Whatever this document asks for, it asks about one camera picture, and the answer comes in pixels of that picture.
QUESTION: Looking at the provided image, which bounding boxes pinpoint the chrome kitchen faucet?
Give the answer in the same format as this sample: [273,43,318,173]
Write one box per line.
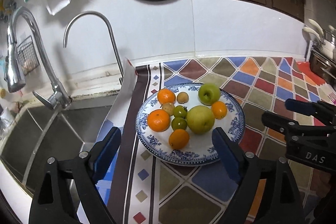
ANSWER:
[4,7,71,110]

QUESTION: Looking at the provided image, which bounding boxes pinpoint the brown kiwi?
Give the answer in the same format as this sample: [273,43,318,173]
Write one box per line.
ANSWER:
[177,92,189,104]
[161,102,175,117]

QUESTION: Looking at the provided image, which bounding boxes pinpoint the stainless steel sink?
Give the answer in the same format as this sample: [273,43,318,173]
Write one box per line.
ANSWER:
[0,100,116,196]

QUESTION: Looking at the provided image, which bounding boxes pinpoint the large orange mandarin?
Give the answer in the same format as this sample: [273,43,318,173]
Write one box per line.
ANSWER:
[147,109,170,132]

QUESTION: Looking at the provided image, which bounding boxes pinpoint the wire sink basket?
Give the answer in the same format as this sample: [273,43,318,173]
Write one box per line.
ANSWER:
[18,35,40,76]

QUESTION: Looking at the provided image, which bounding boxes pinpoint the bright green apple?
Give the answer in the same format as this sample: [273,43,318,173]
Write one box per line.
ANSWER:
[198,83,221,106]

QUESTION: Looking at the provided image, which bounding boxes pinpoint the green mandarin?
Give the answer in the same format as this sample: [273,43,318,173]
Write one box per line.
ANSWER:
[173,105,188,119]
[171,117,187,131]

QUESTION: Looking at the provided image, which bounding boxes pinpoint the yellow green apple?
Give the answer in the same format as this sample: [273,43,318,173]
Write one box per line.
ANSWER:
[186,105,215,135]

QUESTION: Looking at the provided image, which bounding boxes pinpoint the white handled pot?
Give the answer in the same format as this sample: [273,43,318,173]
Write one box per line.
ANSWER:
[303,19,335,60]

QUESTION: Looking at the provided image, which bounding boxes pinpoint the steel pots on rack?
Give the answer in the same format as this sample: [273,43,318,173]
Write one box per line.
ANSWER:
[309,49,335,86]

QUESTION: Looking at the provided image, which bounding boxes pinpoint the colourful diamond pattern mat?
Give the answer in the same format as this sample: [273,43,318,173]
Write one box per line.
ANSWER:
[106,57,335,223]

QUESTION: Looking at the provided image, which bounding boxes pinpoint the small orange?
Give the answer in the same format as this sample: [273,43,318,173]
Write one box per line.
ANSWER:
[211,101,228,119]
[169,129,190,149]

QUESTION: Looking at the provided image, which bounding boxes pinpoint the medium orange mandarin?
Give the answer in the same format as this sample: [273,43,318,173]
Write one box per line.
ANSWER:
[157,89,176,105]

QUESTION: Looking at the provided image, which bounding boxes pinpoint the thin gooseneck water tap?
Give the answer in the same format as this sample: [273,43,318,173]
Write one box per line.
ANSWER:
[63,10,124,83]

